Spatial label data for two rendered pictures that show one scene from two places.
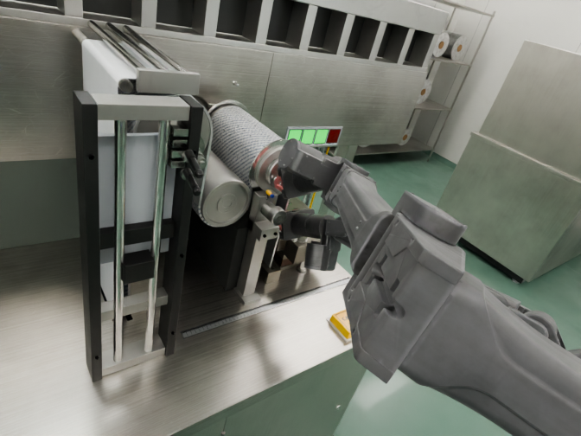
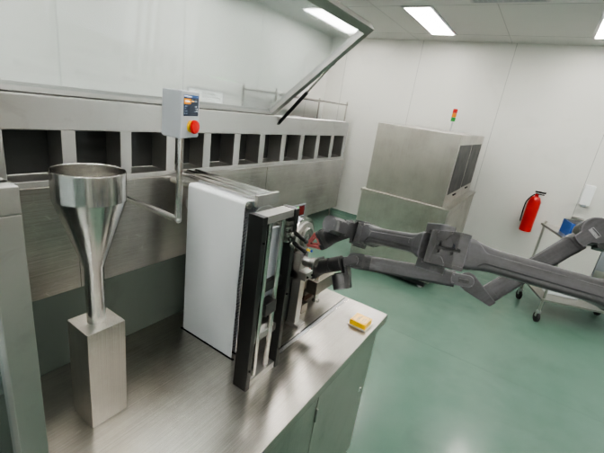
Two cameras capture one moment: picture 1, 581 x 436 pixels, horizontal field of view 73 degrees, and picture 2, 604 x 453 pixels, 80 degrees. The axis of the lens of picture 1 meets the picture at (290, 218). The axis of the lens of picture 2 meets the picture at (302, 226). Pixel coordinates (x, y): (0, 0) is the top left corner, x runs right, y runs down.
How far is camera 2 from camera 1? 59 cm
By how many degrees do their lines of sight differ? 18
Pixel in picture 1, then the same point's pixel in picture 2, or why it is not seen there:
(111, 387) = (257, 391)
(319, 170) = (348, 228)
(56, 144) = (157, 253)
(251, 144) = not seen: hidden behind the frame
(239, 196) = not seen: hidden behind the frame
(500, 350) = (485, 252)
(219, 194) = not seen: hidden behind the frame
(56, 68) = (161, 203)
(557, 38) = (392, 115)
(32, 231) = (139, 320)
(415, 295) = (462, 244)
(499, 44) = (355, 123)
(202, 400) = (311, 382)
